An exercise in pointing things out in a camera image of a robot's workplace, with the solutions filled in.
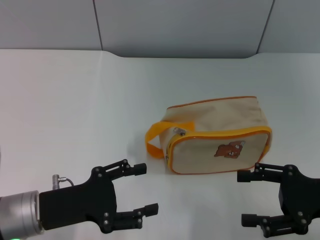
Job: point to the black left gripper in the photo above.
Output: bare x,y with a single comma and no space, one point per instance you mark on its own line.
75,205

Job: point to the beige food bag orange trim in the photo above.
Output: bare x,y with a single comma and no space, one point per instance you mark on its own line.
212,117

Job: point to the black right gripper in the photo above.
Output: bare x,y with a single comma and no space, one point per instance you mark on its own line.
300,195

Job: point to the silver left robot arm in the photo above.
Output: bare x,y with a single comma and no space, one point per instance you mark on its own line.
17,212

